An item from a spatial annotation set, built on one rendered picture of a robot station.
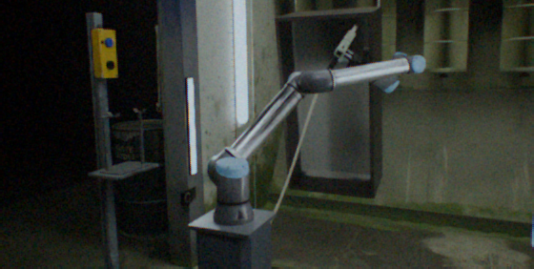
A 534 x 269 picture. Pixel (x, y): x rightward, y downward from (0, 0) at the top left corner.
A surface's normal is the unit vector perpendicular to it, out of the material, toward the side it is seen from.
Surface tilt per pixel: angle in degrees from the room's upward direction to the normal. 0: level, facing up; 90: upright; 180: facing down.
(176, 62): 90
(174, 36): 90
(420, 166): 57
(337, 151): 102
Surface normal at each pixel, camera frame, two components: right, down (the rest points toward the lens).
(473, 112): -0.37, -0.44
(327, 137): -0.40, 0.32
